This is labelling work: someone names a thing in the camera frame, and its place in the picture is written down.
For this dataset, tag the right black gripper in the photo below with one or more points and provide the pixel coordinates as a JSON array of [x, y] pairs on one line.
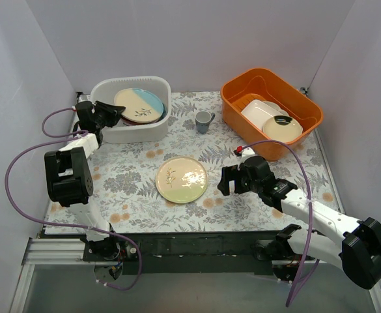
[[230, 180]]

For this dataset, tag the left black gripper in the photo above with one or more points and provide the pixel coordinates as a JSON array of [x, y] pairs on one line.
[[99, 114]]

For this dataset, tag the red-brown plastic plate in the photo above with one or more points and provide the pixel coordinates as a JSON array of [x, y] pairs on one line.
[[128, 122]]

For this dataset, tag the cream and blue plate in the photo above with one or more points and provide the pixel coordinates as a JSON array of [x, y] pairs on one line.
[[141, 106]]

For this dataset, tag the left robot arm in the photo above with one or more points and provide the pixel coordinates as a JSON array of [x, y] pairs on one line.
[[69, 180]]

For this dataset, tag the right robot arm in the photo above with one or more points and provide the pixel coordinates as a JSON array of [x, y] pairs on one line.
[[348, 243]]

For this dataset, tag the white plastic bin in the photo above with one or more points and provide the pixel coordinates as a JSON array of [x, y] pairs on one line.
[[106, 90]]

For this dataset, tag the white round plate in bin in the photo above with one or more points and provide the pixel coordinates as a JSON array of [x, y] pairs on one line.
[[276, 107]]

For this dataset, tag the orange plastic bin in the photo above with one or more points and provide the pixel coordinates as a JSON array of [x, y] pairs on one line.
[[259, 98]]

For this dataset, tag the grey ceramic mug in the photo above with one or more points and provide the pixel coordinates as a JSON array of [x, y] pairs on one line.
[[203, 120]]

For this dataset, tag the floral table mat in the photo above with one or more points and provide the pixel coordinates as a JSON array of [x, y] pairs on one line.
[[124, 178]]

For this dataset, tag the white rectangular dish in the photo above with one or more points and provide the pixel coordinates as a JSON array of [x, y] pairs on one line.
[[257, 113]]

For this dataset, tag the cream round plate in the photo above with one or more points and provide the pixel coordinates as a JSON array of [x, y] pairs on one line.
[[282, 128]]

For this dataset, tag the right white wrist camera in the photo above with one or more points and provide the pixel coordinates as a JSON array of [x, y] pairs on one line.
[[244, 153]]

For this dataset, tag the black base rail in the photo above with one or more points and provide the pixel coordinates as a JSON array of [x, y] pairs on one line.
[[200, 252]]

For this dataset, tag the aluminium frame profile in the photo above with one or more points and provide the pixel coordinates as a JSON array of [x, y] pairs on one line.
[[44, 252]]

